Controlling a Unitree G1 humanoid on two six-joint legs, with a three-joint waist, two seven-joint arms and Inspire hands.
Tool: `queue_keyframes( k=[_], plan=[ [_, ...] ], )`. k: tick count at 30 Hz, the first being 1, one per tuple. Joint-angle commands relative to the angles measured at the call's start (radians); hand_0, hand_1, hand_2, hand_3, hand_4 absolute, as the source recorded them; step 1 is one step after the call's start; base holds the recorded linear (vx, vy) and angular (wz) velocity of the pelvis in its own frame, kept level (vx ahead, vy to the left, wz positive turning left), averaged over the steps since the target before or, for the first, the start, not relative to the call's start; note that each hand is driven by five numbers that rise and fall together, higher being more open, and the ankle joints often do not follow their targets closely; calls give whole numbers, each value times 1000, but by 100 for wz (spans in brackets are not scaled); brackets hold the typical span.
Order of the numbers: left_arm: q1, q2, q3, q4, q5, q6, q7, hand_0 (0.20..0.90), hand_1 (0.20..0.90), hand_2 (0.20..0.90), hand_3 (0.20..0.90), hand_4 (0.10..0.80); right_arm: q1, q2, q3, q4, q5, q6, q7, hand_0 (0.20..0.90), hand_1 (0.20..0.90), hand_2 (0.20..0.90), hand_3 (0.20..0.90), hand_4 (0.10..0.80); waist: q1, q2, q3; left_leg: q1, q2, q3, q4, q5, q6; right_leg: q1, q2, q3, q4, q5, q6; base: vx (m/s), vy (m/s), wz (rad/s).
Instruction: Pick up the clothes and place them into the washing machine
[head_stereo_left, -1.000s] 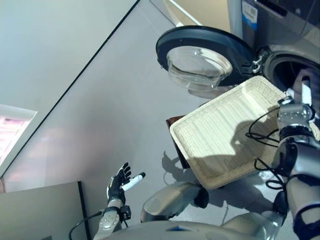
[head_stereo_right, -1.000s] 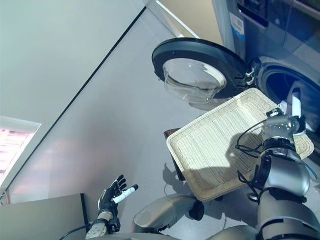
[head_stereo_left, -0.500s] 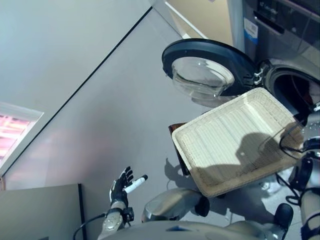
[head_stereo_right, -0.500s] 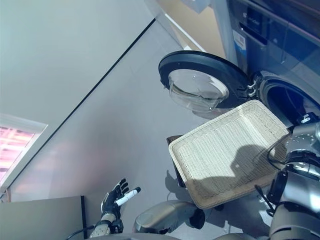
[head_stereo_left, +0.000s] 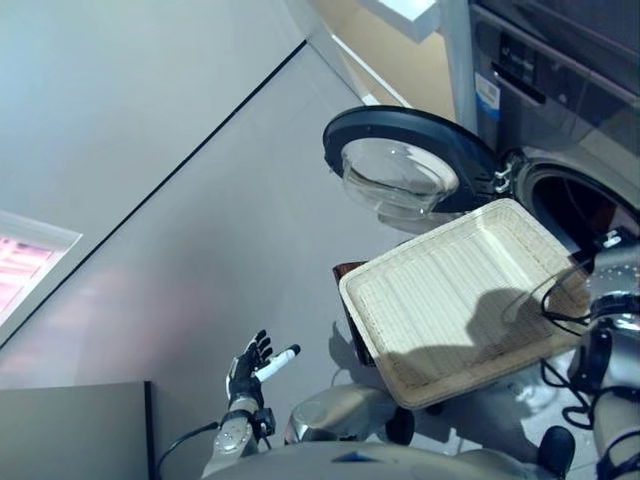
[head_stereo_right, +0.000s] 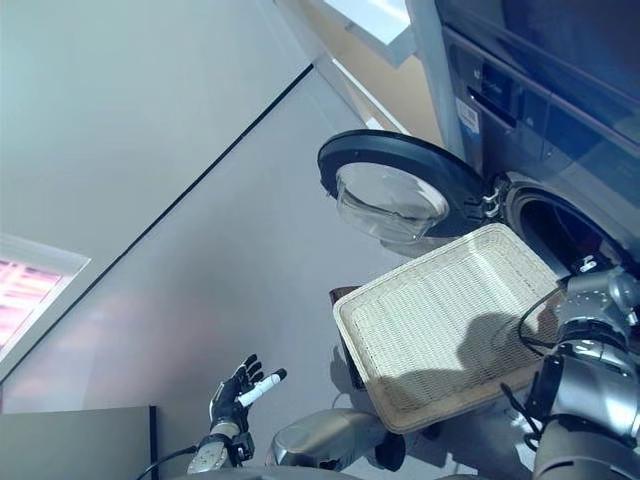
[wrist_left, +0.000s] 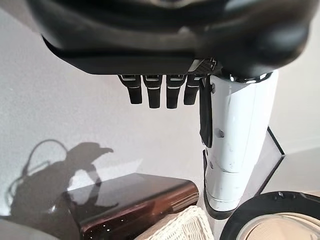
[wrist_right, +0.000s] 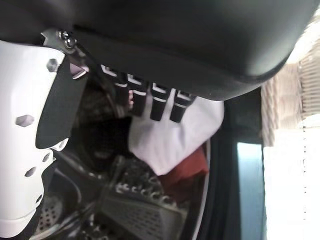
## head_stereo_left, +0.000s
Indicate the blue washer label sticker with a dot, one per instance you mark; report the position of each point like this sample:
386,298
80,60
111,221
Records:
488,97

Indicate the cream wicker basket tray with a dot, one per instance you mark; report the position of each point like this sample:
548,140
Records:
450,300

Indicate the brown stool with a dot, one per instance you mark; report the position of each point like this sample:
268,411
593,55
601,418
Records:
352,320

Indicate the white framed window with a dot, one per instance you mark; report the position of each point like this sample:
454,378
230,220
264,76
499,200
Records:
27,260

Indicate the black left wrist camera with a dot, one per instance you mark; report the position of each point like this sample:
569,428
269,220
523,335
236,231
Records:
265,421

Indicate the left silver robot leg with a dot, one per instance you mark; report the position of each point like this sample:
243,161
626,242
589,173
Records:
340,410

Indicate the dark grey washing machine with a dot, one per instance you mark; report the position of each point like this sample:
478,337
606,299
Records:
575,100

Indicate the round glass washer door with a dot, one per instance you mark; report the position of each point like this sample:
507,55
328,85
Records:
400,145

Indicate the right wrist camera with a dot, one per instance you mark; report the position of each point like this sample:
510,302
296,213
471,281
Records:
612,239

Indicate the white open shelf cabinet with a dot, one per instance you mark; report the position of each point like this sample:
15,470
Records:
380,50

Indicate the silver robot leg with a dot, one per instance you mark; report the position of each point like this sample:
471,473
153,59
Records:
555,447
340,410

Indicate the right silver robot leg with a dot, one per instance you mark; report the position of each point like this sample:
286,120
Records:
555,447

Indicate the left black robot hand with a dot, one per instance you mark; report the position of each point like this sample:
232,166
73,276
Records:
245,372

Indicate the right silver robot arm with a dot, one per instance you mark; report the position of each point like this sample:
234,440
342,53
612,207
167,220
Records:
617,340

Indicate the silver robot torso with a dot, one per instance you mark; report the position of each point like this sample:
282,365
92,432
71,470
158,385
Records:
360,462

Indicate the grey cabinet with dark edge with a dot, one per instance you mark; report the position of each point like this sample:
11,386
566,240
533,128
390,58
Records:
70,430

